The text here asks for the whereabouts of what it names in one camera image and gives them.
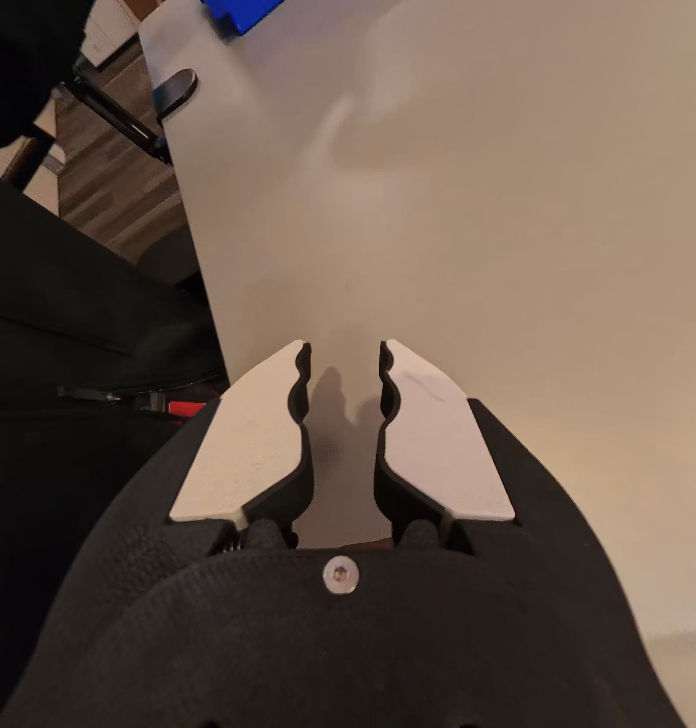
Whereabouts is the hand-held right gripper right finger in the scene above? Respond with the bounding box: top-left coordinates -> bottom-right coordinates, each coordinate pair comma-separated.
374,339 -> 516,547

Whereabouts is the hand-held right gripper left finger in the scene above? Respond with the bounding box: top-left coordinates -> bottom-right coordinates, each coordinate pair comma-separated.
168,340 -> 314,532

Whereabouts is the blue bin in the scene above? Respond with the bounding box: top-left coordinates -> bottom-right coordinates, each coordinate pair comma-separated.
200,0 -> 286,39

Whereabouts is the person's left forearm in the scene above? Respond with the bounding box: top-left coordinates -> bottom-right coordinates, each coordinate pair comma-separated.
0,0 -> 95,151

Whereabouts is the person's torso black jacket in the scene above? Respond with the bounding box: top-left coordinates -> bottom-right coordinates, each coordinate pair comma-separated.
0,168 -> 229,712

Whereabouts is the black office chair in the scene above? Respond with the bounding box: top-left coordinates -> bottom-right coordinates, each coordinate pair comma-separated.
63,67 -> 200,167

